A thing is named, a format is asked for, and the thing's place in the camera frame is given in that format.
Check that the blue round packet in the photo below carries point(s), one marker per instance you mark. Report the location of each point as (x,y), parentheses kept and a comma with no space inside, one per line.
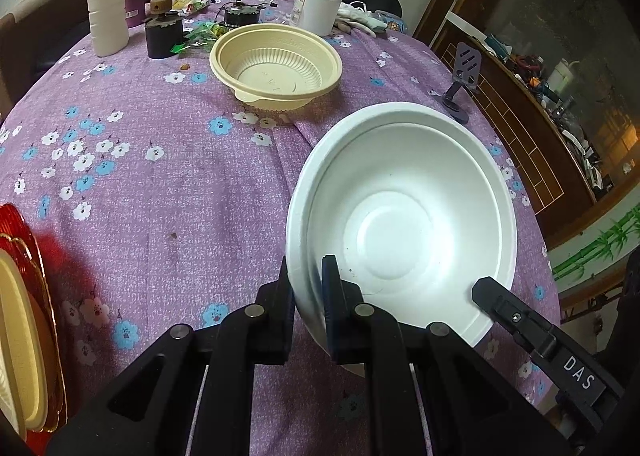
(395,26)

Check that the white plastic jar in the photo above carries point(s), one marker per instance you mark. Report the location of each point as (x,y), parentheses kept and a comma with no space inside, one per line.
(320,6)

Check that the white plastic bottle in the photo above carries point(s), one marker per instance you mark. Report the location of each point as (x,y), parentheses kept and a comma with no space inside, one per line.
(107,16)

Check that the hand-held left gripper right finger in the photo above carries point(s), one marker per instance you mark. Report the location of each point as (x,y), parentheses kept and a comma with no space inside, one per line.
(331,311)

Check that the white kettle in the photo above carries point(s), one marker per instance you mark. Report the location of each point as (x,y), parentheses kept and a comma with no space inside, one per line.
(560,75)

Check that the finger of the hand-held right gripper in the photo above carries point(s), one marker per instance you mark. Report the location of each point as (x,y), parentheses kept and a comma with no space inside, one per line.
(510,313)

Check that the white foam bowl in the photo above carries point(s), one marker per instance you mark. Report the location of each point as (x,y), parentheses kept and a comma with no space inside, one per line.
(400,216)

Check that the wooden display cabinet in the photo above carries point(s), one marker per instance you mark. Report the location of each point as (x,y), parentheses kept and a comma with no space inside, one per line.
(525,126)

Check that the black cylindrical motor part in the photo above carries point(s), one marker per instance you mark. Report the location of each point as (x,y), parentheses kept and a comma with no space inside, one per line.
(162,41)

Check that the yellow green snack packet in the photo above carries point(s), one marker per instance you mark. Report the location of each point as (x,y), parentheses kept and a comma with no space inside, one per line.
(192,2)

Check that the purple floral tablecloth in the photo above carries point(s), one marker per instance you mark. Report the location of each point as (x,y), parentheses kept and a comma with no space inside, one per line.
(150,186)

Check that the brown armchair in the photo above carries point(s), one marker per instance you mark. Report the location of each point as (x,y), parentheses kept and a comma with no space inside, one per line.
(30,16)

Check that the white work gloves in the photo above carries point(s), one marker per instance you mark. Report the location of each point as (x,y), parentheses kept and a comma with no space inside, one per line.
(360,18)

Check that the beige plastic bowl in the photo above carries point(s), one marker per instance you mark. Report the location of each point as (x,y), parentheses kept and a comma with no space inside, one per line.
(275,71)
(20,361)

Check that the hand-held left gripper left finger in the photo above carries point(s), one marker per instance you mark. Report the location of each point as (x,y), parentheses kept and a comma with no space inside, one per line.
(281,321)

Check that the wooden spool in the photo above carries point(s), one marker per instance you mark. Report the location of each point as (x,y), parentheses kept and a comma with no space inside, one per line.
(161,5)

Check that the green bamboo wall decal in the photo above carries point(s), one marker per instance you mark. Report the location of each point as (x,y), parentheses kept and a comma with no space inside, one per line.
(600,246)

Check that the grey phone stand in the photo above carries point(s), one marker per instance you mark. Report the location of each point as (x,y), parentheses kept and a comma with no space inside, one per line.
(462,81)

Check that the green candy wrappers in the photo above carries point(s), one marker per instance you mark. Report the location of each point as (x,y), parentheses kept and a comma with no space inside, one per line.
(200,34)

